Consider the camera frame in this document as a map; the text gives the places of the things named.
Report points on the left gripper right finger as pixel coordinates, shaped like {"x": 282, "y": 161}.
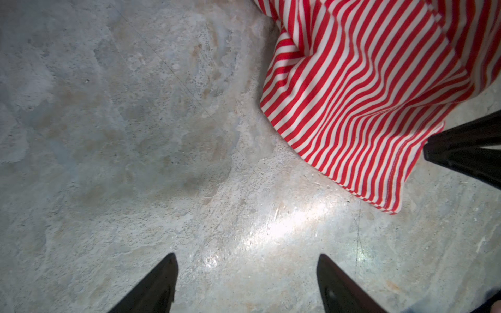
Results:
{"x": 339, "y": 292}

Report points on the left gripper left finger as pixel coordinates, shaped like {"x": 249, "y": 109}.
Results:
{"x": 155, "y": 292}

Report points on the red white striped tank top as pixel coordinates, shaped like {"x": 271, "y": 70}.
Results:
{"x": 356, "y": 88}

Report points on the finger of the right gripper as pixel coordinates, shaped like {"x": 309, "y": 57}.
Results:
{"x": 468, "y": 149}

